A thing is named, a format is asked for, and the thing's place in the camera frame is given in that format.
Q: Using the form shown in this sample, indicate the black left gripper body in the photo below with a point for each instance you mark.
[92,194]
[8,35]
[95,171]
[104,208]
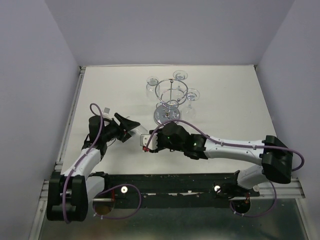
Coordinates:
[113,130]

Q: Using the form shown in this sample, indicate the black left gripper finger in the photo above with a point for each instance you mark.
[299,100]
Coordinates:
[127,136]
[126,124]

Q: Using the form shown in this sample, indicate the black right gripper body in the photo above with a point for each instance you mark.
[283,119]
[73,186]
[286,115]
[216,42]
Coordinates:
[163,142]

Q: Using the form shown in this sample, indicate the clear wine glass front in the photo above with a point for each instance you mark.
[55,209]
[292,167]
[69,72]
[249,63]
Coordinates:
[141,130]

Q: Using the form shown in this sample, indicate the clear wine glass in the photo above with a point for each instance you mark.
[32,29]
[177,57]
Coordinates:
[152,90]
[180,76]
[141,130]
[188,112]

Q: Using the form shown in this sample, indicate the chrome wine glass rack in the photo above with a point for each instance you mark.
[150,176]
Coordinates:
[171,94]

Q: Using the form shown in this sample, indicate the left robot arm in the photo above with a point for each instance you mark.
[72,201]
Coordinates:
[69,192]

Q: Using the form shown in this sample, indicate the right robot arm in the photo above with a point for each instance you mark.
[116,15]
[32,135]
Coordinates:
[271,158]

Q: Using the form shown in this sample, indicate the clear wine glass far left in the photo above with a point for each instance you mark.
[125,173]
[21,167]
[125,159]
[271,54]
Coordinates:
[152,90]

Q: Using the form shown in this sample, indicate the clear wine glass far right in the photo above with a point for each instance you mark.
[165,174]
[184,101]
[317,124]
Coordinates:
[180,76]

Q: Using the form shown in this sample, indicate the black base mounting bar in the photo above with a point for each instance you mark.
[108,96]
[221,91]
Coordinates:
[168,191]

